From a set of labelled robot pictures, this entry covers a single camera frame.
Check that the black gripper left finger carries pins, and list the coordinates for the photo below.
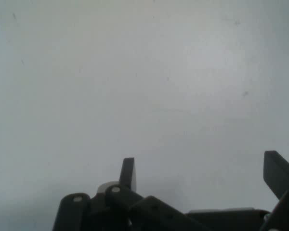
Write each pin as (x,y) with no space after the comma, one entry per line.
(115,207)

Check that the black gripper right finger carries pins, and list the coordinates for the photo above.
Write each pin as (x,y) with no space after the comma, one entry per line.
(278,173)

